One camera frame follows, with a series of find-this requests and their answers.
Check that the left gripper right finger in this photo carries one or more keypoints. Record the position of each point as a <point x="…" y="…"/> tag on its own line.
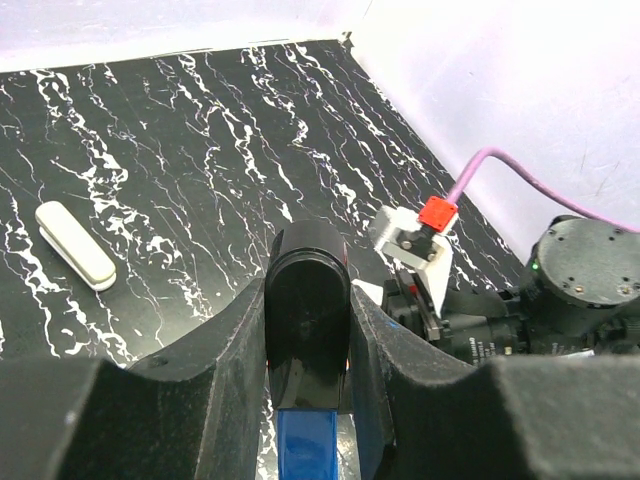
<point x="422" y="414"/>

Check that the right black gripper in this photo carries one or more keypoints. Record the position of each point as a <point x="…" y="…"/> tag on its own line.
<point x="406" y="300"/>

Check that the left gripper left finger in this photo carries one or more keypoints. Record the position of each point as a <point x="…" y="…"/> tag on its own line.
<point x="192" y="410"/>

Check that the white cream stapler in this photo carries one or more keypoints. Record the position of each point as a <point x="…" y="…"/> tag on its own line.
<point x="74" y="244"/>

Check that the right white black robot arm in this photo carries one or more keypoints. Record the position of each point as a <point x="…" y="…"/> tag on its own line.
<point x="579" y="294"/>

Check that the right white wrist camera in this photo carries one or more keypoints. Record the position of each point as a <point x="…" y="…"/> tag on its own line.
<point x="419" y="240"/>

